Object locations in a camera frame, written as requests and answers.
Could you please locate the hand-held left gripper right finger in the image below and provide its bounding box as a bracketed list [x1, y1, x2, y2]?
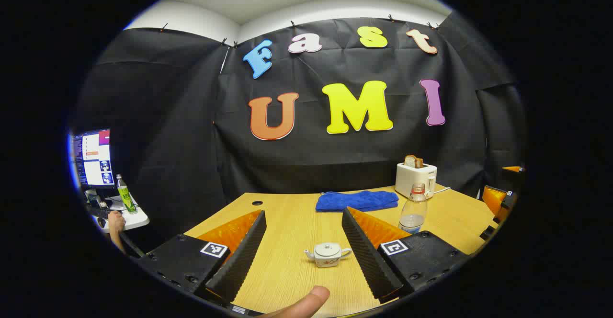
[341, 206, 469, 304]

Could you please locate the clear water bottle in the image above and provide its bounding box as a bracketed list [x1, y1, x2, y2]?
[399, 183, 428, 234]

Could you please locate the white teacup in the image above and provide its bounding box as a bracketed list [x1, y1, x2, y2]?
[305, 243, 352, 267]

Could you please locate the computer monitor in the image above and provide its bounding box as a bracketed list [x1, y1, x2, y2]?
[71, 128, 116, 189]

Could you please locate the white side table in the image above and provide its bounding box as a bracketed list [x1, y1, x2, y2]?
[94, 194, 150, 233]

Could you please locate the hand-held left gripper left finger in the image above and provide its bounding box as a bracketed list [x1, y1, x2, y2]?
[138, 209, 268, 305]

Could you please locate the green drink bottle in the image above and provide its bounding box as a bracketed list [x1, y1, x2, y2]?
[116, 174, 137, 214]

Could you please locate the white toaster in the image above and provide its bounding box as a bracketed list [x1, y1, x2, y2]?
[395, 161, 438, 199]

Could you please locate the blue towel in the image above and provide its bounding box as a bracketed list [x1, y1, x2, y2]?
[315, 190, 399, 212]

